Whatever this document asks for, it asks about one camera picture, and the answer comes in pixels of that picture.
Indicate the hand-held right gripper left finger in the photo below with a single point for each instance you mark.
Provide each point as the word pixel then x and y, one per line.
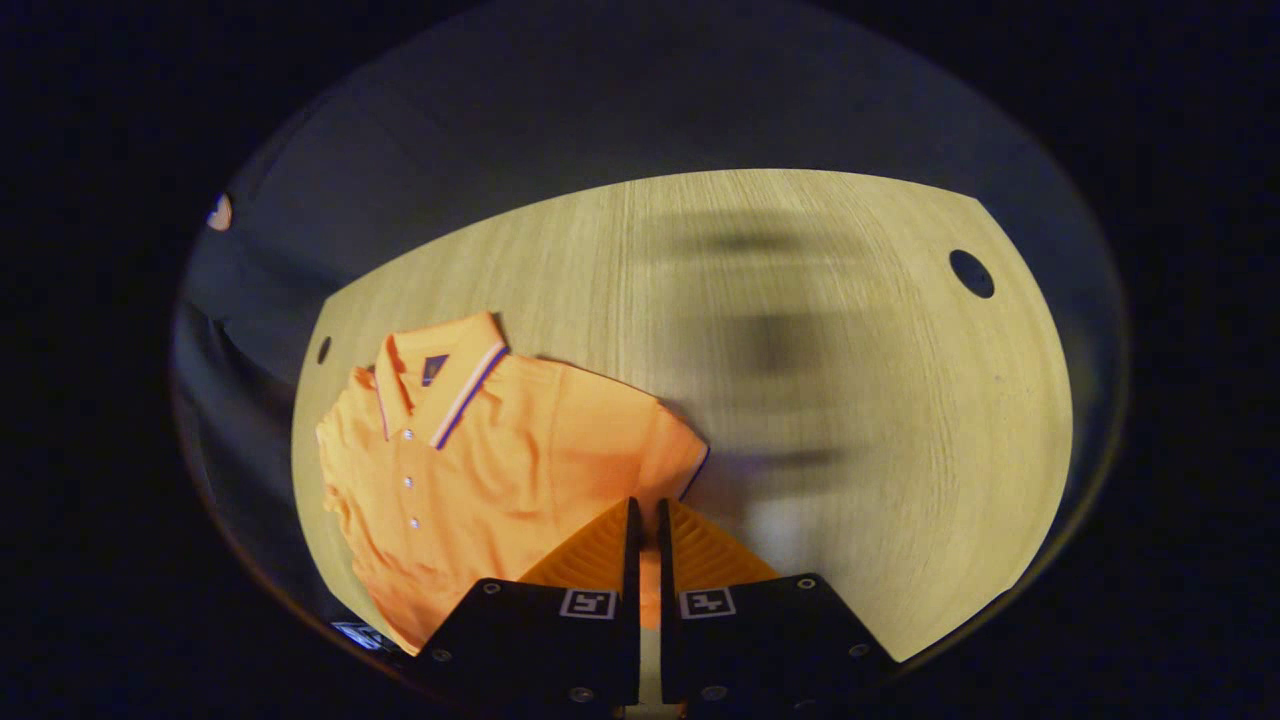
pixel 633 570

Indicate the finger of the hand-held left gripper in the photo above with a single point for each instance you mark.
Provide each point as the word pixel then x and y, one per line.
pixel 362 636

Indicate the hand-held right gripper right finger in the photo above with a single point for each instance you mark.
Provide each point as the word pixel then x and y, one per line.
pixel 666 570

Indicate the orange T-shirt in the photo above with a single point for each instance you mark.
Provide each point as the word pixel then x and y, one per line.
pixel 520 470

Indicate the black backdrop cloth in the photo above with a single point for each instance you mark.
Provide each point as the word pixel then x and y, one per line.
pixel 600 100

